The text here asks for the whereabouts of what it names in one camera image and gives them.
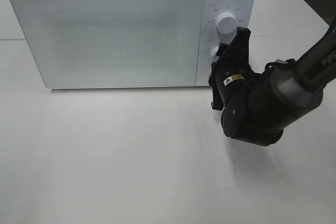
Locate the white upper microwave knob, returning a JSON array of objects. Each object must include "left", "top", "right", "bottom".
[{"left": 215, "top": 10, "right": 238, "bottom": 34}]

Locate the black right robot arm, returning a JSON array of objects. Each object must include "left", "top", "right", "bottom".
[{"left": 208, "top": 23, "right": 335, "bottom": 146}]

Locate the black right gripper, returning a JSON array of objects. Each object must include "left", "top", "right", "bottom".
[{"left": 209, "top": 27, "right": 262, "bottom": 110}]

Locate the white timer knob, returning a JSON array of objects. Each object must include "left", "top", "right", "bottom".
[{"left": 209, "top": 46, "right": 219, "bottom": 62}]

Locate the white microwave door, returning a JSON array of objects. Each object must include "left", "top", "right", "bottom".
[{"left": 11, "top": 0, "right": 203, "bottom": 89}]

